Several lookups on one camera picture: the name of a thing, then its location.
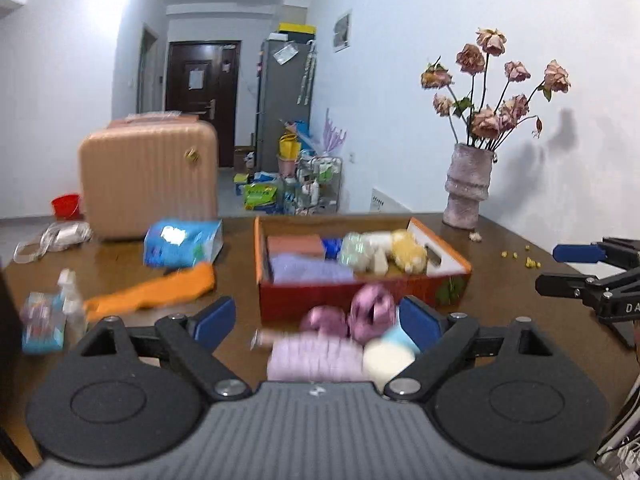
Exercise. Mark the grey refrigerator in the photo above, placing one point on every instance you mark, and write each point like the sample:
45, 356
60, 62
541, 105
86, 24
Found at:
282, 105

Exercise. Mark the beige ribbed suitcase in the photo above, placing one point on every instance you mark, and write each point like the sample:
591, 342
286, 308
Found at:
145, 180

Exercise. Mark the lavender towel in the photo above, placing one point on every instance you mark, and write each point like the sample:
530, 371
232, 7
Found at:
315, 361

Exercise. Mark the orange cloth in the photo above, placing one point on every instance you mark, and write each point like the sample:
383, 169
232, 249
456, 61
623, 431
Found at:
150, 293

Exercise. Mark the pink layered sponge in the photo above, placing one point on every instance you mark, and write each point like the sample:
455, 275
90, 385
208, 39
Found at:
295, 246

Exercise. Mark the red cardboard box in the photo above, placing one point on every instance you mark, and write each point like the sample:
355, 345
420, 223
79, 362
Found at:
350, 297

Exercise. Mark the grey side door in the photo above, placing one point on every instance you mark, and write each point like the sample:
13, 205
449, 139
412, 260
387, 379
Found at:
148, 72

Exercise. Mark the scattered yellow flower bits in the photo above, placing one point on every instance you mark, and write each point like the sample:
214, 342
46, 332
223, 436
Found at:
530, 261

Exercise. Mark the blue tissue packet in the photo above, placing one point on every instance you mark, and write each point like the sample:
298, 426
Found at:
332, 249

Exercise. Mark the blue wet wipes pack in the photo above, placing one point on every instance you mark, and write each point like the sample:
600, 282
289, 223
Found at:
182, 243

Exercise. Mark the yellow plush toy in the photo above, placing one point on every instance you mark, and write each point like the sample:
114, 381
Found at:
407, 252

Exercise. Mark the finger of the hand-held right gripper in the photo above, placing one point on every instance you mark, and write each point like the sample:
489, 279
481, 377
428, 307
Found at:
575, 253
562, 284

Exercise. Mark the dark brown entrance door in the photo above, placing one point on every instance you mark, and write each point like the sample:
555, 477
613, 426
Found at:
200, 105

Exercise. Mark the purple umbrella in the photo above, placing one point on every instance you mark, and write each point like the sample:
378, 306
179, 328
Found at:
332, 135

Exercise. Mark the fallen pink petal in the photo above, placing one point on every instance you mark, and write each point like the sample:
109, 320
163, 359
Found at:
475, 235

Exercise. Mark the white wedge makeup sponge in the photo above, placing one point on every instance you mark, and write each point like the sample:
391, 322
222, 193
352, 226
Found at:
380, 262

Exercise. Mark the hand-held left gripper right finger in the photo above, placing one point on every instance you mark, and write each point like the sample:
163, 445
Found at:
420, 321

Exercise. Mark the white wall panel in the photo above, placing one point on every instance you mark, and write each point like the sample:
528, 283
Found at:
387, 201

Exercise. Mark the small clear spray bottle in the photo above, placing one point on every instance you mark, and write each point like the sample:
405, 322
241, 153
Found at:
71, 305

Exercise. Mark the pink ribbed vase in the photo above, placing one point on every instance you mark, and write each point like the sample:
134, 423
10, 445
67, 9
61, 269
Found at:
467, 187

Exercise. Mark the red plastic bucket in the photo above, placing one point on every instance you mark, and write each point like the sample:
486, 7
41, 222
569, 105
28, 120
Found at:
66, 206

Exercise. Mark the dried pink roses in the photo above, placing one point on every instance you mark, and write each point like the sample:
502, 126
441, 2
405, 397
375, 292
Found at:
487, 120

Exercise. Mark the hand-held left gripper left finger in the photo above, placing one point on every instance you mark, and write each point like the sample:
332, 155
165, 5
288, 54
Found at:
215, 321

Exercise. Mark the white round puff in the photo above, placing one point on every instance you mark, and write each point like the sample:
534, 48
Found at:
387, 364

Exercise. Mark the small blue pink packet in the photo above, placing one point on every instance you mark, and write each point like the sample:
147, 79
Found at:
42, 322

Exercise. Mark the clear plastic pack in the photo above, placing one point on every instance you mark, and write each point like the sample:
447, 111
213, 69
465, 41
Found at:
356, 250

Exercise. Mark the small cardboard box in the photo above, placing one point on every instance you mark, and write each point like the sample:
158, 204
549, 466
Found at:
244, 157

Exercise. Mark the yellow black box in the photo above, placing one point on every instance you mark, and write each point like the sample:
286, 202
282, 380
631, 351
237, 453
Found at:
297, 28

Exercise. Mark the green white packet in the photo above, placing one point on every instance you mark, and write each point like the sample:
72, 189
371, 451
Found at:
261, 197

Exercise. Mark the light blue egg sponge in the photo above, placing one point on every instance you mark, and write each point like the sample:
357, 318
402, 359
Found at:
397, 338

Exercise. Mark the metal storage cart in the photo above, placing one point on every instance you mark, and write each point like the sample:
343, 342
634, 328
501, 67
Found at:
320, 185

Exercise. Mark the clear plastic bag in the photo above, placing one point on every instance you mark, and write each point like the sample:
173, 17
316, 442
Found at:
57, 236

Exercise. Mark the yellow bag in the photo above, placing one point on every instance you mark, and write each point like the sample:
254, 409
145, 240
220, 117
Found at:
289, 146

